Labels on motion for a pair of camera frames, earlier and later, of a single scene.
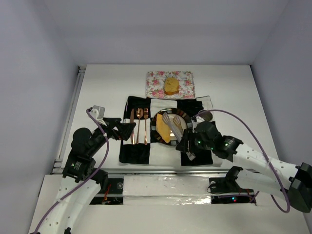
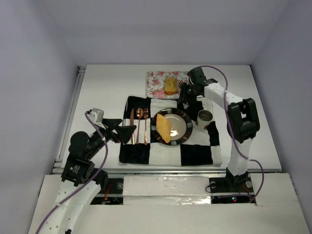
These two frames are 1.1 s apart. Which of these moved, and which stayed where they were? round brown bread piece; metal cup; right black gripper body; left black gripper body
Moved: right black gripper body
Stayed: round brown bread piece; left black gripper body; metal cup
